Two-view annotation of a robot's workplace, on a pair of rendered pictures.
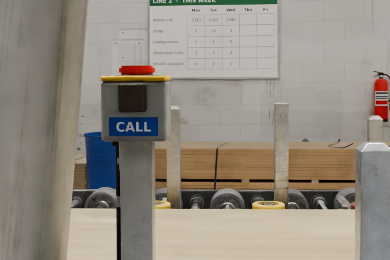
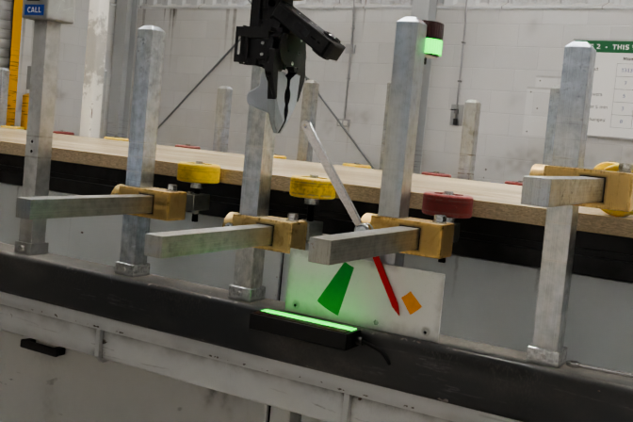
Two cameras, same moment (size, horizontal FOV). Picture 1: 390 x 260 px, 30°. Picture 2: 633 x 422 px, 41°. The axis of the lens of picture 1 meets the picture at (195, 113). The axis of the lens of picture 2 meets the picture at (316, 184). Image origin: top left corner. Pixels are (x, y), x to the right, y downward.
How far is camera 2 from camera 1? 1.27 m
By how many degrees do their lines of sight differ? 27
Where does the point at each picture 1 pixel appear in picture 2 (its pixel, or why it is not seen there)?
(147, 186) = (43, 46)
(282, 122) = not seen: hidden behind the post
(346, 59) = not seen: outside the picture
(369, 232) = (137, 78)
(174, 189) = (303, 151)
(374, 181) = (142, 47)
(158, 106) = not seen: outside the picture
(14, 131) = not seen: outside the picture
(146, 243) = (40, 79)
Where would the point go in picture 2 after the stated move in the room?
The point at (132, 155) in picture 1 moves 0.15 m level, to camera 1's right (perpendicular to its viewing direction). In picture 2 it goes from (39, 28) to (99, 30)
